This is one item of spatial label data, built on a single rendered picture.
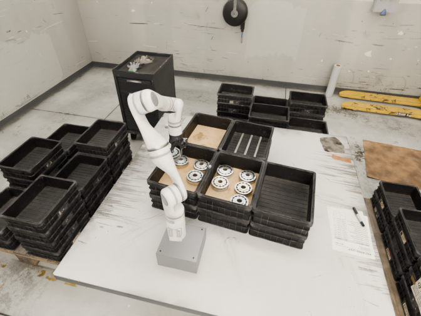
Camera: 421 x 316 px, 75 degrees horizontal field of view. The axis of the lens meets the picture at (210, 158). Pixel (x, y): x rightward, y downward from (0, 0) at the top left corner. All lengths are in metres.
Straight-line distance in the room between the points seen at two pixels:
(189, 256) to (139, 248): 0.31
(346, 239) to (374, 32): 3.55
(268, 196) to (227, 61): 3.48
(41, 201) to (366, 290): 2.08
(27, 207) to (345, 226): 2.09
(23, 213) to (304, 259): 1.83
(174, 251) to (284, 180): 0.78
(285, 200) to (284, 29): 3.37
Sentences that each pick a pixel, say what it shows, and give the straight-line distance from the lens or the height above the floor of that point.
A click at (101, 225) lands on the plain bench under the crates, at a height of 0.70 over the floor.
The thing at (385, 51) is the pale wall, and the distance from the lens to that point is 4.94.
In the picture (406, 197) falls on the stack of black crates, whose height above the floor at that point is 0.27.
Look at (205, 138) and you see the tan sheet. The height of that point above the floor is 0.83.
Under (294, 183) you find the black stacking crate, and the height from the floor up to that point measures 0.83.
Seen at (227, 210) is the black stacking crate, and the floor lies 0.86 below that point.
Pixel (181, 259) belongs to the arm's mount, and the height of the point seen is 0.81.
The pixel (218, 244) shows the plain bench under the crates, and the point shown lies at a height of 0.70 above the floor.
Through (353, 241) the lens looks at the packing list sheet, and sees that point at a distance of 1.76.
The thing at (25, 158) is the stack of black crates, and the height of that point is 0.49.
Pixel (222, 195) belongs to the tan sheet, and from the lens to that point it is 1.60.
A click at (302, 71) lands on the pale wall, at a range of 4.83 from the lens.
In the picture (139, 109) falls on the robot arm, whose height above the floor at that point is 1.45.
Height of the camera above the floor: 2.00
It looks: 40 degrees down
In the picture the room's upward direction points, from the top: 1 degrees clockwise
